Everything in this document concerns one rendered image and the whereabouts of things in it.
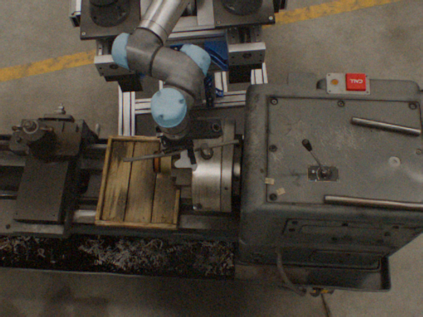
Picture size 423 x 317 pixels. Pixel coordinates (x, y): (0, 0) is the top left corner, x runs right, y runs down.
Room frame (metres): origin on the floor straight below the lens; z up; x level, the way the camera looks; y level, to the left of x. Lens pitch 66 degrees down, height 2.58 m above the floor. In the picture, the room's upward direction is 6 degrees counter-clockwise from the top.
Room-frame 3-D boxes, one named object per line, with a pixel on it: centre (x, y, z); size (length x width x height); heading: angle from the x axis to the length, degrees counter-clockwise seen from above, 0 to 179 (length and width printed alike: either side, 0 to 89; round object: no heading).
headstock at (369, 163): (0.59, -0.40, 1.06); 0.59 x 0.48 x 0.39; 80
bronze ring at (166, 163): (0.66, 0.15, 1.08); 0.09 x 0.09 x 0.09; 80
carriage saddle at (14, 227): (0.75, 0.66, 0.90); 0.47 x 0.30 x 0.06; 170
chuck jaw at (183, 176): (0.56, 0.09, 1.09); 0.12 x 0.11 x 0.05; 170
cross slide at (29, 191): (0.76, 0.61, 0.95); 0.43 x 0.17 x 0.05; 170
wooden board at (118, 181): (0.68, 0.27, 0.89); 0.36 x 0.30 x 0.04; 170
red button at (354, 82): (0.78, -0.48, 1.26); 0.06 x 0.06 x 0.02; 80
